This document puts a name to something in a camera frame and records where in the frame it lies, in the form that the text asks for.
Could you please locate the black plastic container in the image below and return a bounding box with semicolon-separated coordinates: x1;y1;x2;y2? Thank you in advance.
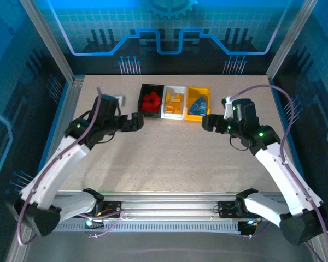
138;84;165;118

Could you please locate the yellow plastic container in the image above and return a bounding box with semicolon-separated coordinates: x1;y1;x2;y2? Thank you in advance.
184;86;212;122

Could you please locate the white plastic container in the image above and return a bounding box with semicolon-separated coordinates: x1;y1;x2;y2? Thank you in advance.
161;85;188;121

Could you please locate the blue table edge strip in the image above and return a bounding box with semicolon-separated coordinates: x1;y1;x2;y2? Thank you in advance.
30;80;71;197
268;78;312;199

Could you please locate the black connector box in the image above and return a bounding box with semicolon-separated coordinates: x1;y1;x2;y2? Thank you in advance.
237;218;263;239
84;217;106;238

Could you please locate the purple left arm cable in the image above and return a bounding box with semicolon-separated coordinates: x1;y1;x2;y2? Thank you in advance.
17;87;126;246

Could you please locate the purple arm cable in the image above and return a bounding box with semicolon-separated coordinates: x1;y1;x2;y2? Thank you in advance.
17;87;126;246
229;84;328;262

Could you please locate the aluminium side rail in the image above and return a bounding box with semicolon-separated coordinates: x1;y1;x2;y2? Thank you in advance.
39;75;85;197

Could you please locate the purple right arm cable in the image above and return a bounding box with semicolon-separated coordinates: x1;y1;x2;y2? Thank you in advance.
229;84;328;262

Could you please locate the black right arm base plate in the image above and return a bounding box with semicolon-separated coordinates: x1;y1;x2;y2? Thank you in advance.
217;200;268;219

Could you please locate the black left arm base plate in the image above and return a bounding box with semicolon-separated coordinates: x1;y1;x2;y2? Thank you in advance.
99;200;123;219

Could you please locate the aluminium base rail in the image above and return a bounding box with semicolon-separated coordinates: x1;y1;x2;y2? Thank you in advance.
23;190;319;219

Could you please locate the aluminium frame post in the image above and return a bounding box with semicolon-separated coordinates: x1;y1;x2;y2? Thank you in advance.
19;0;78;84
265;0;320;81

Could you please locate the slotted grey cable duct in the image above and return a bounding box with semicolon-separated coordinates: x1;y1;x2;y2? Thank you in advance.
57;220;241;233

